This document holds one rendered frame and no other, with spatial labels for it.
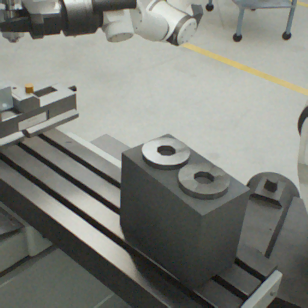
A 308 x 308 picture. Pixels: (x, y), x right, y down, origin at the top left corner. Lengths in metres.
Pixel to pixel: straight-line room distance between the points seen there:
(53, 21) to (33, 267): 0.60
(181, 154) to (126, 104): 2.41
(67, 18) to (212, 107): 2.33
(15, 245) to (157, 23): 0.64
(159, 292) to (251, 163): 2.01
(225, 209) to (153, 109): 2.45
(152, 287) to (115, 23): 0.57
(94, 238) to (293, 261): 0.71
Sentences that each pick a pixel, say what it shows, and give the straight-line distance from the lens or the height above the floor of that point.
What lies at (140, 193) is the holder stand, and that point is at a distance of 0.93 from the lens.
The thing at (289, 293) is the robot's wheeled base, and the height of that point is 0.57.
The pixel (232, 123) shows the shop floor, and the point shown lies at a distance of 3.23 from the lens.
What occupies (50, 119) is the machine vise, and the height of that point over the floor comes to 0.93.
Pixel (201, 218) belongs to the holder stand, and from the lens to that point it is 0.82.
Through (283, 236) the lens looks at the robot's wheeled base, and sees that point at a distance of 1.61.
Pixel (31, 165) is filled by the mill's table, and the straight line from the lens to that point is 1.23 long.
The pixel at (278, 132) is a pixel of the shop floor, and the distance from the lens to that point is 3.22.
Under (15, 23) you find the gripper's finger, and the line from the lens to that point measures 1.11.
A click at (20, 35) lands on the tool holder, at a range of 1.13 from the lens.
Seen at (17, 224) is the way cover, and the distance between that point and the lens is 1.18.
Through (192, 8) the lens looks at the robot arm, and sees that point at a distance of 1.37.
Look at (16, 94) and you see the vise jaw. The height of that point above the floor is 1.02.
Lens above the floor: 1.63
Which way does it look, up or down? 35 degrees down
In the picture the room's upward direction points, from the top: 4 degrees clockwise
